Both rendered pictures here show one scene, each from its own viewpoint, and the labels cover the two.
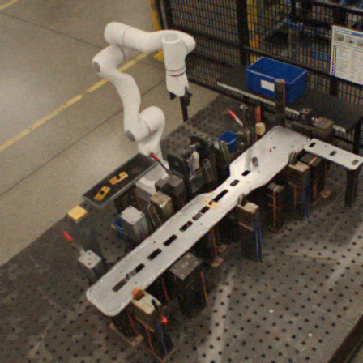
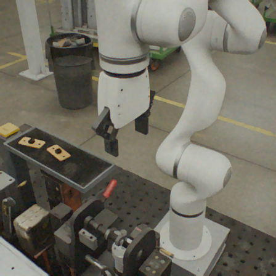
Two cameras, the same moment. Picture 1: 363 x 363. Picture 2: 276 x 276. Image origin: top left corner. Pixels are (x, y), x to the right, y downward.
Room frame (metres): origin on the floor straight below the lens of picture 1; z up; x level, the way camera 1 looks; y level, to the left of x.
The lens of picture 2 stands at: (1.90, -0.61, 1.79)
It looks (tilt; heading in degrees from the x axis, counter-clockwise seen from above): 34 degrees down; 75
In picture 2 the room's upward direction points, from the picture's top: straight up
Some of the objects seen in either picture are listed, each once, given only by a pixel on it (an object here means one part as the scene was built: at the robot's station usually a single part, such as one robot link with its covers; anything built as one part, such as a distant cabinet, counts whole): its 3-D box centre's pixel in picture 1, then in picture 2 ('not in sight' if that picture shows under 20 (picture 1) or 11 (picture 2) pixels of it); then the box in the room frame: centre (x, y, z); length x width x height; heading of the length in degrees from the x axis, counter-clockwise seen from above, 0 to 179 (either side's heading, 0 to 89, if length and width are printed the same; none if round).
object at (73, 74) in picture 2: not in sight; (72, 72); (2.06, 2.84, 0.36); 0.54 x 0.50 x 0.73; 40
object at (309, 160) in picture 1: (309, 180); not in sight; (1.94, -0.66, 0.84); 0.11 x 0.10 x 0.28; 39
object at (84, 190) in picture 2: (120, 179); (56, 155); (1.87, 0.27, 1.16); 0.37 x 0.14 x 0.02; 129
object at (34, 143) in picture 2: (102, 192); (31, 141); (1.79, 0.35, 1.17); 0.08 x 0.04 x 0.01; 145
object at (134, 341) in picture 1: (119, 313); not in sight; (1.35, 0.36, 0.84); 0.18 x 0.06 x 0.29; 39
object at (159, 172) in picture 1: (152, 163); (186, 222); (2.27, 0.13, 0.88); 0.19 x 0.19 x 0.18
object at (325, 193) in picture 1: (320, 171); not in sight; (1.98, -0.73, 0.84); 0.11 x 0.06 x 0.29; 39
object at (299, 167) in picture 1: (298, 191); not in sight; (1.85, -0.57, 0.87); 0.12 x 0.09 x 0.35; 39
